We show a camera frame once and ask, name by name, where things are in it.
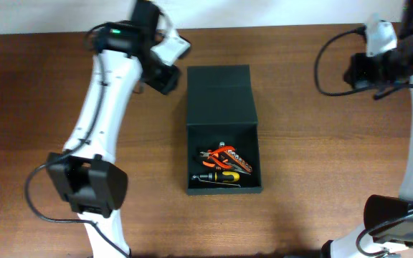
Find dark green open box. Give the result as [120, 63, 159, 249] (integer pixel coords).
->
[186, 65, 262, 196]

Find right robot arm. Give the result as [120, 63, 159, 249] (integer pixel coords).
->
[319, 0, 413, 258]

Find orange black long-nose pliers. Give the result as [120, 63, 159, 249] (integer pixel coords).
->
[196, 146, 254, 175]

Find right black cable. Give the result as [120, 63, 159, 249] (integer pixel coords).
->
[313, 27, 413, 258]

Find small orange cutting pliers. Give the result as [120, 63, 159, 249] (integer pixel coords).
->
[199, 148, 232, 171]

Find silver combination wrench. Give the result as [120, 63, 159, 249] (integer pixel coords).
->
[191, 176, 241, 188]

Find yellow black screwdriver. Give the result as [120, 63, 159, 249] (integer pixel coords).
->
[191, 171, 240, 183]

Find orange socket bit rail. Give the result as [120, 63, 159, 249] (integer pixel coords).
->
[219, 142, 253, 174]

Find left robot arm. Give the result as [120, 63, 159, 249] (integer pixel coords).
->
[44, 1, 191, 257]

